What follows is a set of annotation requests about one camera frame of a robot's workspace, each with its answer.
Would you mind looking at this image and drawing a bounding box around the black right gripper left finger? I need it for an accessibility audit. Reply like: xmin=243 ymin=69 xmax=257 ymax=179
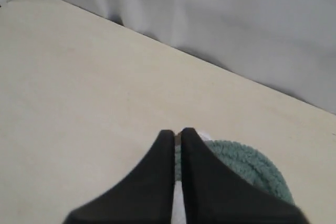
xmin=65 ymin=130 xmax=175 ymax=223

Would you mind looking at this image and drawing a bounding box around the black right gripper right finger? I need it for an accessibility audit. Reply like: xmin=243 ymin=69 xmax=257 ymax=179
xmin=181 ymin=127 xmax=307 ymax=223

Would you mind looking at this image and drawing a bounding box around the green fuzzy scarf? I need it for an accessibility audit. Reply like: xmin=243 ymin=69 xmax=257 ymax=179
xmin=173 ymin=140 xmax=295 ymax=206

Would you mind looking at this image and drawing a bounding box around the white backdrop curtain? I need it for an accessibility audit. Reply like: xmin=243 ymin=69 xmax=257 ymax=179
xmin=63 ymin=0 xmax=335 ymax=113

